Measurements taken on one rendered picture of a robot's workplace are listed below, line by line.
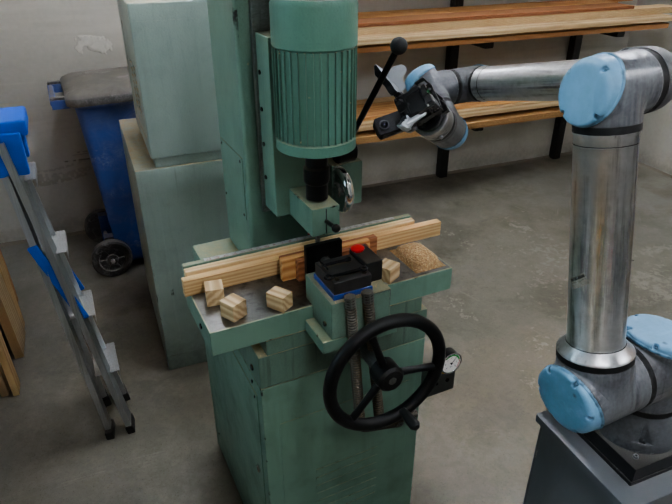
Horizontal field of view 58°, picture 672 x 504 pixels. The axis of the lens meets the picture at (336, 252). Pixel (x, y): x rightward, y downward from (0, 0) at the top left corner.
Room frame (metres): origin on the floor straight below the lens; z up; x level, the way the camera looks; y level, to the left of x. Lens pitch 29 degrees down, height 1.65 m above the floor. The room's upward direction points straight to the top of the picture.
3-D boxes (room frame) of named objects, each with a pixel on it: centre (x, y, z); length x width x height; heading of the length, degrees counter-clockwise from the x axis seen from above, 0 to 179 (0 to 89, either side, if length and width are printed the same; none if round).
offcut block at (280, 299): (1.09, 0.12, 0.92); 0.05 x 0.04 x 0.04; 58
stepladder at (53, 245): (1.66, 0.89, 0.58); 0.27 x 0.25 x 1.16; 114
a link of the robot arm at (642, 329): (1.04, -0.69, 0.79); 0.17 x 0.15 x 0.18; 116
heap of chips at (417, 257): (1.30, -0.20, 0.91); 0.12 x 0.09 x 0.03; 26
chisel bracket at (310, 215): (1.30, 0.05, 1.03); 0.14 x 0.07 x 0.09; 26
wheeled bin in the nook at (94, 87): (2.97, 1.05, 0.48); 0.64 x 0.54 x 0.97; 115
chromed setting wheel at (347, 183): (1.45, -0.01, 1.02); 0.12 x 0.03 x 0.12; 26
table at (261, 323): (1.18, 0.01, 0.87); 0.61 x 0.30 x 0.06; 116
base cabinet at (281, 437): (1.39, 0.10, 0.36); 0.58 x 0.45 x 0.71; 26
